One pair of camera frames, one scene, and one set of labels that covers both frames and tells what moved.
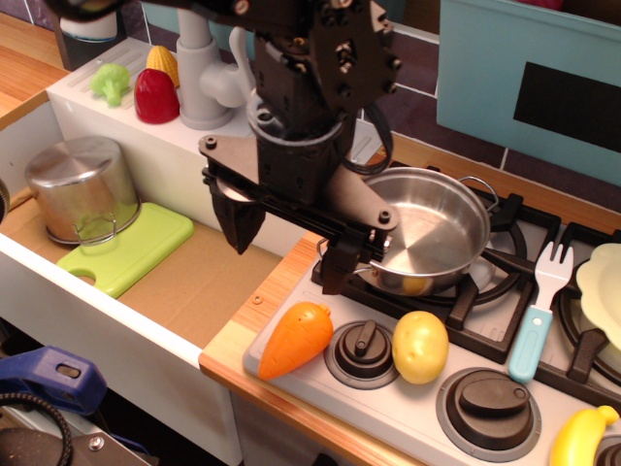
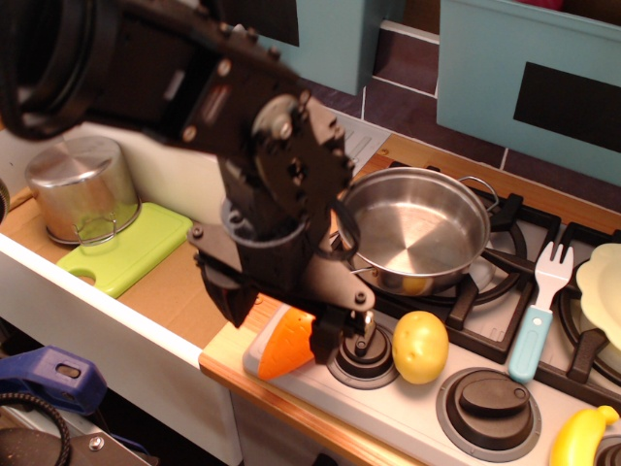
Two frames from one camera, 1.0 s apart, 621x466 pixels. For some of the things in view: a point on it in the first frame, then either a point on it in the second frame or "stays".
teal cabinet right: x=540 y=80 stays
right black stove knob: x=608 y=450 stays
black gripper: x=298 y=172 -> x=284 y=245
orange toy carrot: x=298 y=335 stays
